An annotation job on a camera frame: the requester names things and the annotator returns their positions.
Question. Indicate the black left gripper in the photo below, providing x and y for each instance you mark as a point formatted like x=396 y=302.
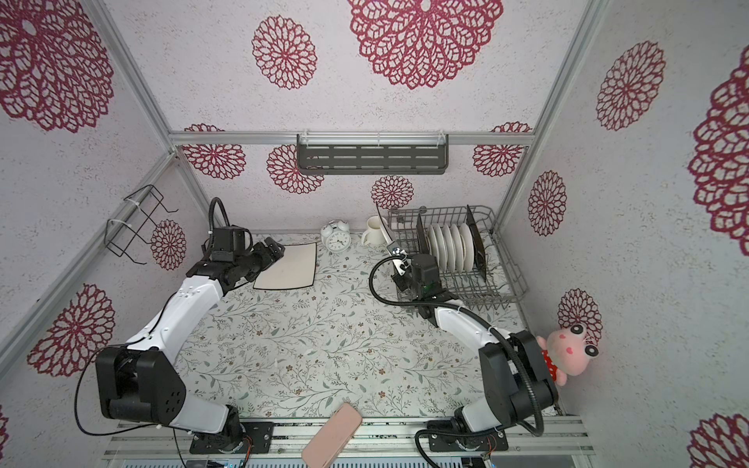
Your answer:
x=268 y=258

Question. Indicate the white square plate black rim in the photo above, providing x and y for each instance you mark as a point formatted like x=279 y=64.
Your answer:
x=296 y=270

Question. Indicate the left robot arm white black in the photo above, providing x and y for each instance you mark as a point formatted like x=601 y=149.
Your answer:
x=137 y=380

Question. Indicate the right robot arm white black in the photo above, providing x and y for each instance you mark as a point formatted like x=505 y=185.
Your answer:
x=517 y=386

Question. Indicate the white ceramic mug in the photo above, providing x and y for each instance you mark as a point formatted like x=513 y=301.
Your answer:
x=373 y=235

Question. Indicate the white round plate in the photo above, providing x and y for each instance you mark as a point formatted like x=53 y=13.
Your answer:
x=468 y=247
x=450 y=248
x=442 y=248
x=435 y=246
x=458 y=248

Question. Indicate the white twin bell alarm clock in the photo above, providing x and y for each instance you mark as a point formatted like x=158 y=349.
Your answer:
x=336 y=236

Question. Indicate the black square plate glossy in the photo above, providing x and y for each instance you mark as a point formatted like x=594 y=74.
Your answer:
x=480 y=252

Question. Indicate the pink phone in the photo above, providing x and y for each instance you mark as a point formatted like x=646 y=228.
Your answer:
x=328 y=443

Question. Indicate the pink pig plush toy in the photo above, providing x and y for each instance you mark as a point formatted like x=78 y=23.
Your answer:
x=567 y=352

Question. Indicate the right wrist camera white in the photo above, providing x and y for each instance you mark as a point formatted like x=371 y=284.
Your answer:
x=401 y=262

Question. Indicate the grey wall shelf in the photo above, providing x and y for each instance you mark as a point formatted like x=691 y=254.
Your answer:
x=372 y=155

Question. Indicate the grey wire dish rack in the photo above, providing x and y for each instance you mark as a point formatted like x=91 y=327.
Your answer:
x=505 y=283

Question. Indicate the black wire wall holder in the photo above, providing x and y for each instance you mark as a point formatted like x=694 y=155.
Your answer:
x=122 y=233

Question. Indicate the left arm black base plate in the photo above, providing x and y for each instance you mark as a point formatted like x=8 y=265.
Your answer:
x=246 y=437

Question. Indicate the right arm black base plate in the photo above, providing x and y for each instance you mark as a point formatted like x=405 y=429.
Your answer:
x=453 y=436

